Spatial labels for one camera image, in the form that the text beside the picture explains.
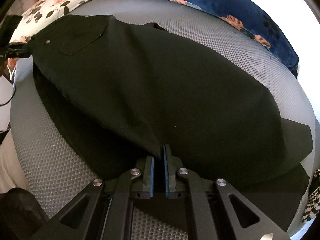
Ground black cable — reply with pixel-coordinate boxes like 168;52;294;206
0;67;17;107

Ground black pants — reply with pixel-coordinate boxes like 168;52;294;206
26;14;314;232

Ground black white patterned cloth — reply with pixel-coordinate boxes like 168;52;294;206
302;169;319;223

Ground white floral pillow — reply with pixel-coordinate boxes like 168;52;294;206
6;0;104;74

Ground grey textured mattress cover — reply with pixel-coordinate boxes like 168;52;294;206
4;0;315;239

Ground blue floral blanket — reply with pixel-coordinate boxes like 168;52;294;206
167;0;299;76

